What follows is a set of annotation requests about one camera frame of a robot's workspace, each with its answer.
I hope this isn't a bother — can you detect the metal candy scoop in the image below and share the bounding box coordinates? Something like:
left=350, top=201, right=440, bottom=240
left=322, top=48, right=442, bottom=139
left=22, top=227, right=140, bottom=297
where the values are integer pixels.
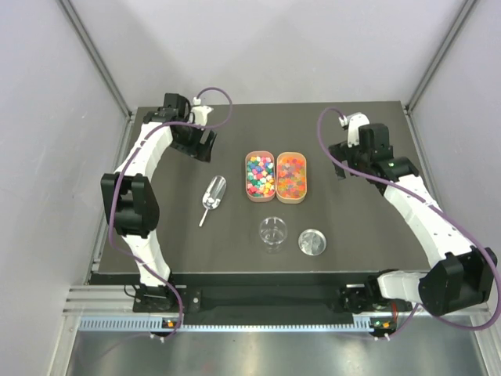
left=199, top=175, right=227, bottom=227

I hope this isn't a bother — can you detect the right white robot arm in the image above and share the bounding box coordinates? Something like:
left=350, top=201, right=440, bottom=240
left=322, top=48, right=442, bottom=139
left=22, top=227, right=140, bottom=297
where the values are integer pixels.
left=328, top=114, right=497, bottom=316

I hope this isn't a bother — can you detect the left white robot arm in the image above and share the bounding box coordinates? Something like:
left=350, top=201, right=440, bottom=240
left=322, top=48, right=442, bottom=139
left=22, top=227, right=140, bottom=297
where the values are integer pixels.
left=100, top=93, right=216, bottom=313

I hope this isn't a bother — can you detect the beige tray of jelly candies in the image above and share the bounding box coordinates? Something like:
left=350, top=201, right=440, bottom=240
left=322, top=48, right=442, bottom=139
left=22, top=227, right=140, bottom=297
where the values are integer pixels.
left=276, top=151, right=308, bottom=204

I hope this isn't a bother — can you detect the pink tray of opaque candies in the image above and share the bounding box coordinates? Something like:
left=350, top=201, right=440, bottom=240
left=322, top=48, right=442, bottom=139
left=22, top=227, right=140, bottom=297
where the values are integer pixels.
left=245, top=151, right=277, bottom=203

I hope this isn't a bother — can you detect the silver jar lid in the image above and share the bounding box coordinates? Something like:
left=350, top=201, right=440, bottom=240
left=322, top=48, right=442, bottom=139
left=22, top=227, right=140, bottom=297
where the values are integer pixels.
left=298, top=229, right=327, bottom=256

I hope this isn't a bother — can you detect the clear plastic jar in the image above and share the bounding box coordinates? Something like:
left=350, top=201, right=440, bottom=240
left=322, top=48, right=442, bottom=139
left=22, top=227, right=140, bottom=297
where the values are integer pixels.
left=258, top=216, right=288, bottom=254

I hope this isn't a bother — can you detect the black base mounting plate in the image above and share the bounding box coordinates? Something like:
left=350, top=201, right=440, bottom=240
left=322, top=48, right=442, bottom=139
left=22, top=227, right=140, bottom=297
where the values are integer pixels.
left=134, top=284, right=410, bottom=314

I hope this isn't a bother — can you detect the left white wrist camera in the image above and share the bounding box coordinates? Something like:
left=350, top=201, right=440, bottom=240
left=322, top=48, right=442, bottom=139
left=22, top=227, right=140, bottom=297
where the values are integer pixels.
left=190, top=97, right=214, bottom=126

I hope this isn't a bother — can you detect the aluminium frame rail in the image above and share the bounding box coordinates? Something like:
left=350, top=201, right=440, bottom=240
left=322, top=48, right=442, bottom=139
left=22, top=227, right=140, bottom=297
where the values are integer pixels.
left=62, top=284, right=490, bottom=334

